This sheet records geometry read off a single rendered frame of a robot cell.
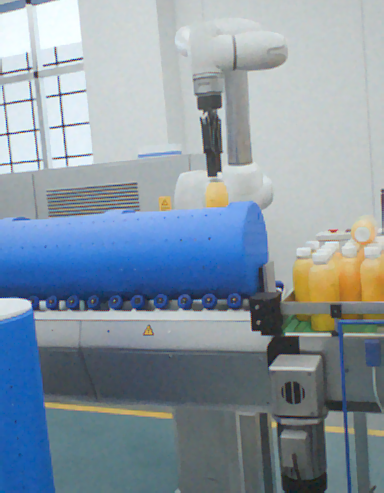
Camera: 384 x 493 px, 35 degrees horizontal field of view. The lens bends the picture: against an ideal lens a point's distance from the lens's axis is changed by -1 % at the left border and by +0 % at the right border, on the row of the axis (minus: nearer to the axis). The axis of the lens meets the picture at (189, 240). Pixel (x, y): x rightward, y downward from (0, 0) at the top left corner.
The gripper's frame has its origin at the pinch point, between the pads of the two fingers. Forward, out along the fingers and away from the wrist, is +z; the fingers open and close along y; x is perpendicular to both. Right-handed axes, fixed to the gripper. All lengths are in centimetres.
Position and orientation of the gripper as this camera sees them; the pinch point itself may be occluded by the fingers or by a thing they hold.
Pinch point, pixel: (214, 165)
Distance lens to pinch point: 183.6
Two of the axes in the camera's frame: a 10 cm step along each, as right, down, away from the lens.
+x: 9.3, -0.4, -3.6
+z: 0.8, 9.9, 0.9
